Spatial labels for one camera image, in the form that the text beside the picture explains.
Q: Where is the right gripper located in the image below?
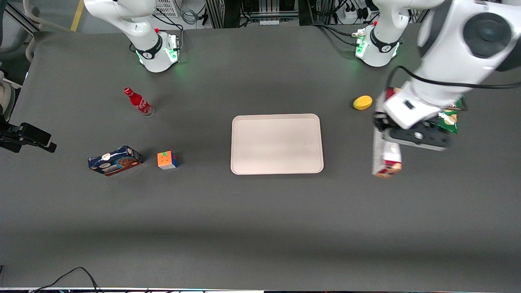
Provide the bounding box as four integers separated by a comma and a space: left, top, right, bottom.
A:
0, 115, 57, 153

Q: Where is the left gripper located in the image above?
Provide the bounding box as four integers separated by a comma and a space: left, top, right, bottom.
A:
373, 86, 443, 132

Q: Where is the red cookie box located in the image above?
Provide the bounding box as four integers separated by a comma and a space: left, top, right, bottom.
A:
371, 87, 403, 179

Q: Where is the blue cookie box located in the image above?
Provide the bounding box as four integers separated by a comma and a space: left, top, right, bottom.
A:
88, 145, 143, 177

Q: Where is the pale pink rectangular tray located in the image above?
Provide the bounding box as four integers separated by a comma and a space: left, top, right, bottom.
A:
230, 114, 324, 175

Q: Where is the white perforated box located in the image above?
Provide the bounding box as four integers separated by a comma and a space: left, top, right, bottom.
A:
153, 0, 180, 18

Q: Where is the yellow mango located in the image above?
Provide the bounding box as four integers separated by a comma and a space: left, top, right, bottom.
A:
352, 95, 373, 111

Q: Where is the white chair part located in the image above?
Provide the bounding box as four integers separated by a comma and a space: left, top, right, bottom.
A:
0, 70, 22, 115

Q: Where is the green chips bag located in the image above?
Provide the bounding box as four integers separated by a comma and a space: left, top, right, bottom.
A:
436, 96, 465, 135

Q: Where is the red cola bottle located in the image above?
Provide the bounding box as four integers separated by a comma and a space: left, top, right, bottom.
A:
124, 87, 155, 118

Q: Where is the multicoloured puzzle cube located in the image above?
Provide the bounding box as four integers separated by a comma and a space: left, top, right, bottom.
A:
157, 151, 179, 170

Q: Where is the black metal equipment rack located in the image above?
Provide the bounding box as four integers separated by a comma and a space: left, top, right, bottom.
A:
205, 0, 301, 29

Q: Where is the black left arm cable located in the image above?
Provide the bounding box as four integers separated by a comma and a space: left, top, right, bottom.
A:
386, 65, 521, 95

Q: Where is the beige curved tube frame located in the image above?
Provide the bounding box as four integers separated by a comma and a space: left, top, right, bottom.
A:
22, 0, 76, 61

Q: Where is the black thin table-edge cable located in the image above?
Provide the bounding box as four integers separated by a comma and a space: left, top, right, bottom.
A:
29, 267, 101, 293

